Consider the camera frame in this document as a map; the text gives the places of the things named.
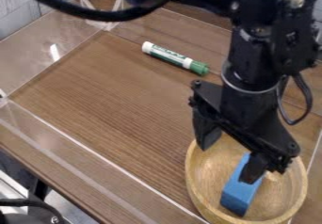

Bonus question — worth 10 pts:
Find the blue rectangular block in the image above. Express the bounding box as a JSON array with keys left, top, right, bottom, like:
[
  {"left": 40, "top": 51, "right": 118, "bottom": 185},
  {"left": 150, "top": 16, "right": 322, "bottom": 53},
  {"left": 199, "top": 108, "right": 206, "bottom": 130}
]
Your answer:
[{"left": 220, "top": 153, "right": 263, "bottom": 216}]

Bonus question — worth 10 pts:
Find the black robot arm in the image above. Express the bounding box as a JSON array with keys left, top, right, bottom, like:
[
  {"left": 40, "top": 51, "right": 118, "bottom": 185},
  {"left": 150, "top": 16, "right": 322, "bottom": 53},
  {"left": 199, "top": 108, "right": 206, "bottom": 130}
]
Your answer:
[{"left": 127, "top": 0, "right": 319, "bottom": 183}]

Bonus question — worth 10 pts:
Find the light wooden bowl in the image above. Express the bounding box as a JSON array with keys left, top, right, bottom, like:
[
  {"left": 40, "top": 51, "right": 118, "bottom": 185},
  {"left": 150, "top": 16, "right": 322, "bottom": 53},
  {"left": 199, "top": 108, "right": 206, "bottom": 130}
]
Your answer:
[{"left": 184, "top": 136, "right": 309, "bottom": 224}]

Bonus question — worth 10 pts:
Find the green and white marker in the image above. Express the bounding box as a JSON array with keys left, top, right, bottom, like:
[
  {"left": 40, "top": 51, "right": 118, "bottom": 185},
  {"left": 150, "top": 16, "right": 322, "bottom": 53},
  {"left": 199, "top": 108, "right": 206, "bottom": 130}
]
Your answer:
[{"left": 140, "top": 41, "right": 208, "bottom": 75}]

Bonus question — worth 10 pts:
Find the black cable on floor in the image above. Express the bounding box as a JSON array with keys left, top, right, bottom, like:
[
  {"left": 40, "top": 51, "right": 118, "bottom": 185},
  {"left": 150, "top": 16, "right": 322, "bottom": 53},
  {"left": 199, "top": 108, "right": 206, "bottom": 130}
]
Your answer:
[{"left": 0, "top": 199, "right": 64, "bottom": 224}]

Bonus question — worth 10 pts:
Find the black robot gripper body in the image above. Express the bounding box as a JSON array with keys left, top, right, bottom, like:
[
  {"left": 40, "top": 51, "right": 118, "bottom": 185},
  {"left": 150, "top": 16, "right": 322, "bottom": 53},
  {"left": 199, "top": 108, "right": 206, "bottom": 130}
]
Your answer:
[{"left": 188, "top": 78, "right": 301, "bottom": 173}]

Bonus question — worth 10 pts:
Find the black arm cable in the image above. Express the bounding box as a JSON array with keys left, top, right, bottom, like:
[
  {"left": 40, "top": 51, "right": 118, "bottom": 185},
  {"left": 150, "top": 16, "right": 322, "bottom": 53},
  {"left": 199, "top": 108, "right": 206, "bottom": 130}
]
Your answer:
[{"left": 4, "top": 0, "right": 174, "bottom": 23}]

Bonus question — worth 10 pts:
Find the clear acrylic corner bracket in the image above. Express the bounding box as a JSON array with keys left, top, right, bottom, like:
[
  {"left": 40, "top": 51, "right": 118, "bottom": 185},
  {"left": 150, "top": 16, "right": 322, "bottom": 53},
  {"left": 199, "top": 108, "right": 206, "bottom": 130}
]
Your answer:
[{"left": 77, "top": 0, "right": 126, "bottom": 32}]

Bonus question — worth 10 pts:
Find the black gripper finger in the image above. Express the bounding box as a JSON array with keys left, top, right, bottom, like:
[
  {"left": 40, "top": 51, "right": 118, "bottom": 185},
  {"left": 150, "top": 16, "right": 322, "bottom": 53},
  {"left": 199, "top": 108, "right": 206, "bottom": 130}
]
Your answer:
[
  {"left": 192, "top": 107, "right": 222, "bottom": 151},
  {"left": 239, "top": 152, "right": 269, "bottom": 184}
]

